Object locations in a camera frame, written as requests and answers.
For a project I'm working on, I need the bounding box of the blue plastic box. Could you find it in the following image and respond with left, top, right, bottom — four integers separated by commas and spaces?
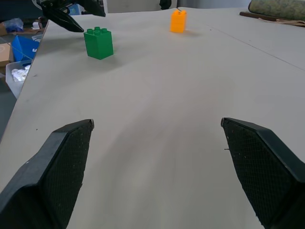
11, 35, 40, 62

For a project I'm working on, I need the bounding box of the white plastic storage bin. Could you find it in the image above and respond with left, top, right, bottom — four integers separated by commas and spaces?
5, 61, 33, 99

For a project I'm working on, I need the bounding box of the dark chair back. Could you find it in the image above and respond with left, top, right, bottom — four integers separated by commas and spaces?
159, 0, 178, 10

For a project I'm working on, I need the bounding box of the bluish plastic bag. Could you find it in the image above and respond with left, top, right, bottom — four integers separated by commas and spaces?
1, 18, 24, 33

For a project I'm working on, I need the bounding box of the brown cardboard box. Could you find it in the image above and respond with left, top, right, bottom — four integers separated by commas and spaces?
0, 42, 14, 68

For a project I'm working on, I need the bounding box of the orange toy brick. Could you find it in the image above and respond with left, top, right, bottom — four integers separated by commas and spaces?
169, 10, 188, 33

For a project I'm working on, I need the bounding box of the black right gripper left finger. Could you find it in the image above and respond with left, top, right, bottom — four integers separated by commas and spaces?
0, 119, 95, 229

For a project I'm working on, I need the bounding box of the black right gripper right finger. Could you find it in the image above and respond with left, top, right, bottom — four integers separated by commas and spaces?
221, 117, 305, 229

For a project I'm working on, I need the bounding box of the crumpled clear plastic wrap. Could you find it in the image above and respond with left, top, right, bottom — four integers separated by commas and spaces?
11, 66, 31, 83

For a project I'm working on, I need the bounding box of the green toy brick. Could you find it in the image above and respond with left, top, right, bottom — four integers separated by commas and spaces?
83, 26, 115, 61

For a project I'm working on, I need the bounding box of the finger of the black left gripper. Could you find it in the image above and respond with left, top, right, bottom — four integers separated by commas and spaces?
41, 4, 85, 33
76, 0, 106, 18

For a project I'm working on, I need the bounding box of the green patterned rolled cushion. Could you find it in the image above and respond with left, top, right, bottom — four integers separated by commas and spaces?
247, 0, 305, 21

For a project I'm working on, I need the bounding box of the brown flat board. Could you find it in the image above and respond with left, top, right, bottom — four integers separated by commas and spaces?
239, 11, 305, 27

